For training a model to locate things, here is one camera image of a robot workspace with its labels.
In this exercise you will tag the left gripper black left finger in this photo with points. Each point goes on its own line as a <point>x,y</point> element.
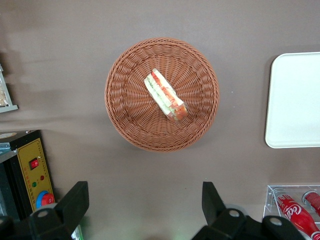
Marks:
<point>70,210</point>

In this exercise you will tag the red Coca-Cola bottle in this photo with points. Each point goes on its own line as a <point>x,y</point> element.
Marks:
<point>296,213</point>
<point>313,200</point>

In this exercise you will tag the black yellow control box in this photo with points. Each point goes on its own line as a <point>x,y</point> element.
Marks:
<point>32,162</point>

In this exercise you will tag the clear acrylic bottle box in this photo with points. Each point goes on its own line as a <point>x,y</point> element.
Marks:
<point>270,205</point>

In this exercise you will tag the triangle sandwich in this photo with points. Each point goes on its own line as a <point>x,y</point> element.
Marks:
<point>163,93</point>

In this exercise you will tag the grey display rack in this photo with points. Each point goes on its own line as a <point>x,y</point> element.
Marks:
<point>6,100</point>

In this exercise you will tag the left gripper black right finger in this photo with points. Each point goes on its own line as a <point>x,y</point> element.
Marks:
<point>215,210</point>

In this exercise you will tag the brown round wicker basket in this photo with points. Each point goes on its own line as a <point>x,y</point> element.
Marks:
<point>130,105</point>

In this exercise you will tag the white plastic tray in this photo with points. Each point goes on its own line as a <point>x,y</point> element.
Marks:
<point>295,100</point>

